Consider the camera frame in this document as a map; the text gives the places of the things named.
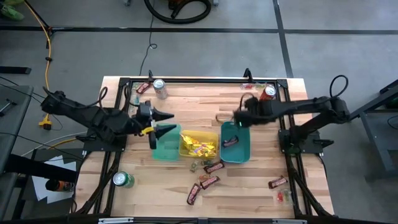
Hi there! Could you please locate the thin black floor cable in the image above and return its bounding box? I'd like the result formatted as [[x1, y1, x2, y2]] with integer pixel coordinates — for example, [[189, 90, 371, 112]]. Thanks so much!
[[138, 0, 158, 77]]

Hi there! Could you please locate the dark green plastic bin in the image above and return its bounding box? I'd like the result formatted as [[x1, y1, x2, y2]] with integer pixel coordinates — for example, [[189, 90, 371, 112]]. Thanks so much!
[[219, 121, 251, 164]]

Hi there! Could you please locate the grey side table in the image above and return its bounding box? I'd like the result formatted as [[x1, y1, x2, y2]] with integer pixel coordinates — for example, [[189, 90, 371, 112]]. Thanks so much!
[[0, 85, 34, 175]]

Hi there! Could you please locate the orange black bottle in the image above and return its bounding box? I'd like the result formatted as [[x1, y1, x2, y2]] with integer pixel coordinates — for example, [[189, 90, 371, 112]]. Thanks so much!
[[45, 179, 76, 193]]

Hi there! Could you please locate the long black beam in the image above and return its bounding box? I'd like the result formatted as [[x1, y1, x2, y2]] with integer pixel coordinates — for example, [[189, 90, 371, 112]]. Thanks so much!
[[0, 154, 77, 183]]

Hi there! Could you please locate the white paper sheet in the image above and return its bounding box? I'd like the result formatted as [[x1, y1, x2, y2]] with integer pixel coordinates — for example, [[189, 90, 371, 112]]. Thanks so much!
[[30, 155, 77, 205]]

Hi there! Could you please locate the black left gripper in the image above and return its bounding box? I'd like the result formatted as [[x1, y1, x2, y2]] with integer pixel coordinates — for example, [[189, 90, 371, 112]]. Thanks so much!
[[134, 107, 178, 150]]

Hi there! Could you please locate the black metal table frame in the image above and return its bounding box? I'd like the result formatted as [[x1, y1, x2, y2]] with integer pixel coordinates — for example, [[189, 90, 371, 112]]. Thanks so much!
[[70, 76, 334, 218]]

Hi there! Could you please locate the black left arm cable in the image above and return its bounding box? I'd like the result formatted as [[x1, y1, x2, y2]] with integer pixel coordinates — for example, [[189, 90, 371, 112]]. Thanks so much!
[[42, 85, 109, 110]]

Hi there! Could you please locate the red soda can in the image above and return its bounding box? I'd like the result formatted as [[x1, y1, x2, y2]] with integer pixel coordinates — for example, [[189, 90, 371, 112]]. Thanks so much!
[[259, 84, 277, 102]]

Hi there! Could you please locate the short black floor bar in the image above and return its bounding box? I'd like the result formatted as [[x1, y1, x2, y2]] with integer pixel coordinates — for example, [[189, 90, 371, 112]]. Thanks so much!
[[0, 66, 32, 75]]

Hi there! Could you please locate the green soda can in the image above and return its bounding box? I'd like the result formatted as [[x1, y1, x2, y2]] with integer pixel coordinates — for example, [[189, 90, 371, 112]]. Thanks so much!
[[112, 170, 136, 189]]

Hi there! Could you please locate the white floor cable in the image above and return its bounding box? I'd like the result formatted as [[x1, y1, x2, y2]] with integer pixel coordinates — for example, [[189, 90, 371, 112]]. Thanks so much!
[[20, 130, 88, 157]]

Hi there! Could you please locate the black vacuum hose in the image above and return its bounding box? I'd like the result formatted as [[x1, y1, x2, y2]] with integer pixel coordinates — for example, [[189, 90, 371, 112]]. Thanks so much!
[[143, 0, 213, 25]]

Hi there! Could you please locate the yellow extension cable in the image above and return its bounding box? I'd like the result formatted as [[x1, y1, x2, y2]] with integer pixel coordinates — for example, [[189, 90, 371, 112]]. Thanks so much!
[[24, 0, 53, 131]]

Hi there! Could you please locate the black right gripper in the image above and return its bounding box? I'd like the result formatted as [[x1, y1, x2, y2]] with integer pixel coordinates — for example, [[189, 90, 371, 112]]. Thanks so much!
[[232, 95, 268, 129]]

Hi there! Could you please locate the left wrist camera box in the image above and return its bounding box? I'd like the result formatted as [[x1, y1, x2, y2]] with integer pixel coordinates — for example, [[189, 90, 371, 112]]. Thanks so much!
[[137, 101, 154, 118]]

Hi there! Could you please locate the grey hand tool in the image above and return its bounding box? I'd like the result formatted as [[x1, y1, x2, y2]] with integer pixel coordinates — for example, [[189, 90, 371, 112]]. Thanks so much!
[[0, 98, 18, 118]]

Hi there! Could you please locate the black metal stand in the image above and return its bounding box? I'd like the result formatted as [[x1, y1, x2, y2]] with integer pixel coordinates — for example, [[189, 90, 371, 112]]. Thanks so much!
[[341, 79, 398, 183]]

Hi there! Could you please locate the light teal translucent bin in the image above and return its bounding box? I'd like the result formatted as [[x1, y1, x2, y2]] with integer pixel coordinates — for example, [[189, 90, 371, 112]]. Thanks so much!
[[151, 123, 182, 162]]

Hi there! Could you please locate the silver soda can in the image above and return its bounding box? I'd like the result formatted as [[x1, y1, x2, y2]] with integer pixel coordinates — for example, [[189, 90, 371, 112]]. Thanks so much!
[[152, 78, 169, 100]]

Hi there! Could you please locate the silver frame bracket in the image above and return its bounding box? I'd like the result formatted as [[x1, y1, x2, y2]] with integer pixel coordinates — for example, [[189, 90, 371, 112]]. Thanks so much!
[[271, 218, 308, 224], [98, 217, 135, 224]]

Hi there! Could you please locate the yellow translucent bin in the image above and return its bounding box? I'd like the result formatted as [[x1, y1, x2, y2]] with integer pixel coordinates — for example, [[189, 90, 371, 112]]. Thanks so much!
[[178, 129, 220, 159]]

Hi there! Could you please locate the neon green shoe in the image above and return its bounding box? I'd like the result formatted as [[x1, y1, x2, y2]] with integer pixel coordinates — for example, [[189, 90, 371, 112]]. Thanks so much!
[[0, 0, 25, 22]]

